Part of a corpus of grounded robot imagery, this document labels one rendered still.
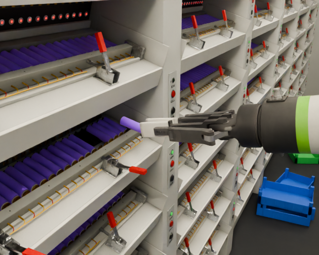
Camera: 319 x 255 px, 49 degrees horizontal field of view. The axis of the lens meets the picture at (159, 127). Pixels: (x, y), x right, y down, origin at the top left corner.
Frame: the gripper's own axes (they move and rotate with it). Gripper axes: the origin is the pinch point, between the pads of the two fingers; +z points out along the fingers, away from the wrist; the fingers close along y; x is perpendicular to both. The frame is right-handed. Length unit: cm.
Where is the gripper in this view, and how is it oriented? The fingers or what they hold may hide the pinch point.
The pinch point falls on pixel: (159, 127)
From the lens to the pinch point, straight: 69.8
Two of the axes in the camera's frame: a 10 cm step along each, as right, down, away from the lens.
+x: 1.8, 9.4, 2.8
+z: -8.7, 0.2, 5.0
